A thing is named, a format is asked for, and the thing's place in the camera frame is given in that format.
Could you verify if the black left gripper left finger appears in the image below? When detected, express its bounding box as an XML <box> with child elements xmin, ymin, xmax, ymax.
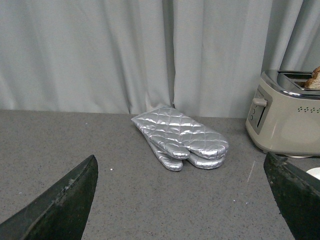
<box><xmin>0</xmin><ymin>155</ymin><xmax>98</xmax><ymax>240</ymax></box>

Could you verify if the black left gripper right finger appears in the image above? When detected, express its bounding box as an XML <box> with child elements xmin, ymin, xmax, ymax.
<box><xmin>263</xmin><ymin>152</ymin><xmax>320</xmax><ymax>240</ymax></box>

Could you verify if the brown bread slice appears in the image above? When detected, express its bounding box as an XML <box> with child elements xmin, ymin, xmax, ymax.
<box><xmin>304</xmin><ymin>67</ymin><xmax>320</xmax><ymax>90</ymax></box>

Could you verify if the beige chrome toaster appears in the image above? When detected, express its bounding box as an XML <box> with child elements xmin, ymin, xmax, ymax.
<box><xmin>245</xmin><ymin>69</ymin><xmax>320</xmax><ymax>158</ymax></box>

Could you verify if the white round plate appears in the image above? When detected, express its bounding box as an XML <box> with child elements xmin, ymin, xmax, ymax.
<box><xmin>306</xmin><ymin>167</ymin><xmax>320</xmax><ymax>181</ymax></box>

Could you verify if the lower silver quilted oven mitt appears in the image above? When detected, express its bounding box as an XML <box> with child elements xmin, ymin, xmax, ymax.
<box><xmin>146</xmin><ymin>138</ymin><xmax>225</xmax><ymax>172</ymax></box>

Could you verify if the silver quilted oven mitt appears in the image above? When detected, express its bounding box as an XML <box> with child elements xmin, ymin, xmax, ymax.
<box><xmin>131</xmin><ymin>105</ymin><xmax>229</xmax><ymax>161</ymax></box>
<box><xmin>146</xmin><ymin>138</ymin><xmax>225</xmax><ymax>172</ymax></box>

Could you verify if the upper silver quilted oven mitt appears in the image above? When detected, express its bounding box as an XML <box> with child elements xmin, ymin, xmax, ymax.
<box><xmin>131</xmin><ymin>105</ymin><xmax>229</xmax><ymax>161</ymax></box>

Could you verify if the grey curtain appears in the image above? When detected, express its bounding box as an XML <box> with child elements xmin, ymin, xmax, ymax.
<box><xmin>0</xmin><ymin>0</ymin><xmax>320</xmax><ymax>118</ymax></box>

